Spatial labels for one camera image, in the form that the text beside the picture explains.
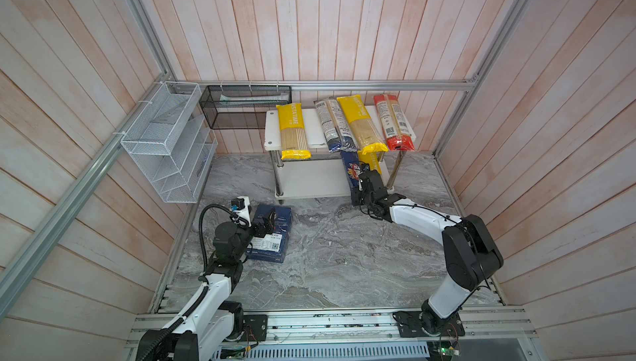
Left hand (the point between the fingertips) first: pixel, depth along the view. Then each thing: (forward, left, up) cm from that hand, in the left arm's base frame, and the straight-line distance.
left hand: (263, 210), depth 83 cm
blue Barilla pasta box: (-10, -3, -8) cm, 13 cm away
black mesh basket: (+45, +14, +10) cm, 49 cm away
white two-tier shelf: (+25, -22, -11) cm, 35 cm away
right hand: (+13, -34, -4) cm, 37 cm away
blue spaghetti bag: (+22, -32, -1) cm, 39 cm away
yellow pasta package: (+32, -42, -5) cm, 53 cm away
